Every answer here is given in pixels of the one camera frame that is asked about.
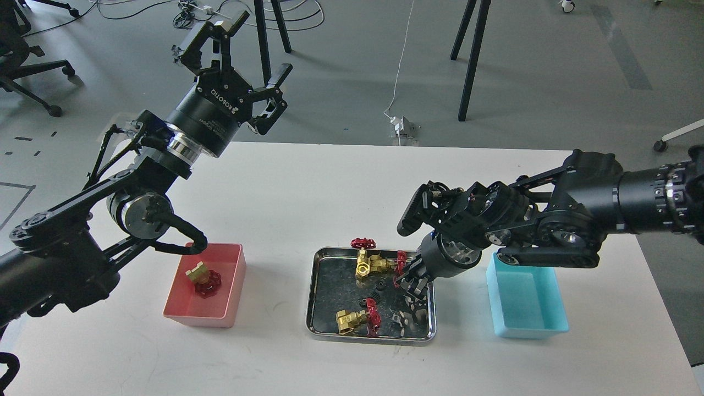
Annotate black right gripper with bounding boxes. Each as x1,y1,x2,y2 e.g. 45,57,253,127
394,232,482,300

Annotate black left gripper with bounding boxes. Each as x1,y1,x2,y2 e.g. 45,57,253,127
166,11,293,158

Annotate brass valve red handle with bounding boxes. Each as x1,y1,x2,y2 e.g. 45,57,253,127
185,261,222,298
336,307,381,337

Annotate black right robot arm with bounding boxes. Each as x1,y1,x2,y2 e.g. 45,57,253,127
397,145,703,299

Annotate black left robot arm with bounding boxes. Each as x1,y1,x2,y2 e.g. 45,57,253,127
1,11,292,327

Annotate blue plastic box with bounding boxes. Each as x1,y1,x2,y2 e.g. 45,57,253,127
486,254,570,340

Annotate pink plastic box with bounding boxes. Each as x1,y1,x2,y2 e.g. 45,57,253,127
163,243,247,328

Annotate black stand legs left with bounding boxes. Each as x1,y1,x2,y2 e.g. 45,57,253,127
254,1,292,83

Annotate black stand legs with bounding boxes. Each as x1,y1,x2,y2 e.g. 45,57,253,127
254,1,292,83
450,1,491,122

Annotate shiny metal tray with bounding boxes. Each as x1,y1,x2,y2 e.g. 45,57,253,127
306,246,437,345

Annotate white floor power socket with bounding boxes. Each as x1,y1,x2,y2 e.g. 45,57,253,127
389,116,421,146

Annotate black office chair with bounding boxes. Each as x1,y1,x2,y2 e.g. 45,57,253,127
0,0,83,117

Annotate black stand legs right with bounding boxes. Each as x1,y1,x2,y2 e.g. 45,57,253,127
450,1,491,122

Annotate white chair base caster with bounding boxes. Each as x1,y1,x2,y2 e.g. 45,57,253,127
653,119,704,153

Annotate brass double valve red handles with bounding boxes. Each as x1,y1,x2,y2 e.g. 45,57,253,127
350,238,408,288

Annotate black floor cables bundle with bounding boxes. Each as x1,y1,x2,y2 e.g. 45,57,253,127
22,0,325,32

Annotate brass valve red handle front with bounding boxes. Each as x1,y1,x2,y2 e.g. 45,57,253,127
336,307,381,337

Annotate white cable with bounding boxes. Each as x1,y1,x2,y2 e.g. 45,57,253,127
384,0,417,119

